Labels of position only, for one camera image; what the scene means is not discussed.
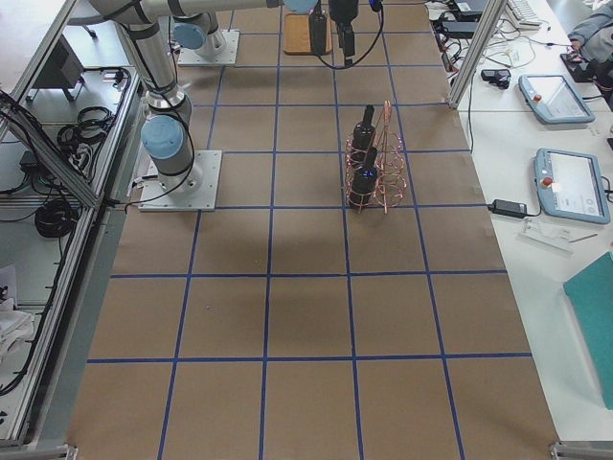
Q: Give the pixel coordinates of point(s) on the wooden rectangular tray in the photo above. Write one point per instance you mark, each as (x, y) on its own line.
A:
(296, 35)

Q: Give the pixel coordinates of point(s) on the black power adapter brick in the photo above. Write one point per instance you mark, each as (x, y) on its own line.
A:
(455, 29)

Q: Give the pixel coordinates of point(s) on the blue teach pendant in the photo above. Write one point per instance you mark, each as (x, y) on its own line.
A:
(569, 185)
(554, 100)

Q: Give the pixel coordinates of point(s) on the dark wine bottle in basket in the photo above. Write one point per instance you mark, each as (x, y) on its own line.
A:
(363, 135)

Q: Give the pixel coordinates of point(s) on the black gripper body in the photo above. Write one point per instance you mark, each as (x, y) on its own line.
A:
(342, 11)

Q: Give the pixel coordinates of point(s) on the copper wire bottle basket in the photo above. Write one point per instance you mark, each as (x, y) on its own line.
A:
(391, 184)

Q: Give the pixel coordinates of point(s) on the dark wine bottle carried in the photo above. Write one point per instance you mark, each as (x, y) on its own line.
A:
(318, 31)

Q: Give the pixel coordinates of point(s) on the small black power adapter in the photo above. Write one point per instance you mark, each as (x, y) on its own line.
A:
(507, 208)

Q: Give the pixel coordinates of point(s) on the blue teach pendant upper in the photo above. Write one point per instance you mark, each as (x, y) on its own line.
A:
(554, 100)

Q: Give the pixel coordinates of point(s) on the blue teach pendant lower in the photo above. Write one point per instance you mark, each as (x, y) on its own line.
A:
(569, 185)

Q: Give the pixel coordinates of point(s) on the black camera device on desk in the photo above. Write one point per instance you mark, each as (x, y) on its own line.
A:
(500, 78)

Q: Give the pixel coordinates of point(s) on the aluminium frame post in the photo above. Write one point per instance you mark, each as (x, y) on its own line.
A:
(476, 47)

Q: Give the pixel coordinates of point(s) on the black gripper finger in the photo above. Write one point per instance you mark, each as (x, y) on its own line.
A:
(347, 42)

